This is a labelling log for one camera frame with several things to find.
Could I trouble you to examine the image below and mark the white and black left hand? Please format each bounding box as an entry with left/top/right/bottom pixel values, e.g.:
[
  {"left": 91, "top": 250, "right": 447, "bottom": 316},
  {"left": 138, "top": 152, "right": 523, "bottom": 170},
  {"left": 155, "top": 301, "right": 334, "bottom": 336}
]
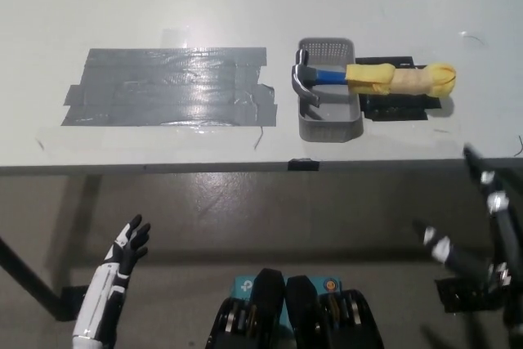
[{"left": 72, "top": 213, "right": 151, "bottom": 344}]

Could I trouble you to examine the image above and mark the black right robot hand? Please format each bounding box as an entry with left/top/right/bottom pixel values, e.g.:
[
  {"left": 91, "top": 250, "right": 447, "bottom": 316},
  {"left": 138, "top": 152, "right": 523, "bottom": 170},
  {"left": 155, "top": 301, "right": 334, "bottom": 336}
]
[{"left": 412, "top": 142, "right": 523, "bottom": 325}]

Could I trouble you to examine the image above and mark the hammer with yellow padded handle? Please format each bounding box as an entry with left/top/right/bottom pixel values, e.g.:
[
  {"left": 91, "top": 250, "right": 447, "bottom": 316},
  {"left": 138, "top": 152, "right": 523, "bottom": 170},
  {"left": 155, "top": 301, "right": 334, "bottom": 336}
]
[{"left": 290, "top": 49, "right": 458, "bottom": 107}]

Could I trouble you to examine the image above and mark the black metal table leg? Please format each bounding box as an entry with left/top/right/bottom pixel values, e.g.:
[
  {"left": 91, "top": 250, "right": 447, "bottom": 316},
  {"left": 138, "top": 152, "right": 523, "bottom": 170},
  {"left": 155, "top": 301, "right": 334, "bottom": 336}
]
[{"left": 0, "top": 236, "right": 69, "bottom": 320}]

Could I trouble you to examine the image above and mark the teal cardboard box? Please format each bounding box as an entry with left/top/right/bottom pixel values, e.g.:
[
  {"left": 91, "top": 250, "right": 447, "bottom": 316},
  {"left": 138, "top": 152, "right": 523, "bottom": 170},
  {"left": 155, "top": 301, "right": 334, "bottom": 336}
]
[{"left": 230, "top": 275, "right": 342, "bottom": 329}]

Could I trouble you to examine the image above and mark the grey perforated plastic basket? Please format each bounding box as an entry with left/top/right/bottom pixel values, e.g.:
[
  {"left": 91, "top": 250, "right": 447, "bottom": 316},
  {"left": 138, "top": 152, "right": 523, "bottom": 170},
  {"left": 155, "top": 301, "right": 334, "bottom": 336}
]
[{"left": 297, "top": 37, "right": 366, "bottom": 142}]

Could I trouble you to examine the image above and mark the grey duct tape patch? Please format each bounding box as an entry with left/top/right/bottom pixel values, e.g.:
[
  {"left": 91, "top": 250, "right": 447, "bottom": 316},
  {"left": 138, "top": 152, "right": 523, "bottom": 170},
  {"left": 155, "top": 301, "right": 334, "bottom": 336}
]
[{"left": 60, "top": 46, "right": 279, "bottom": 128}]

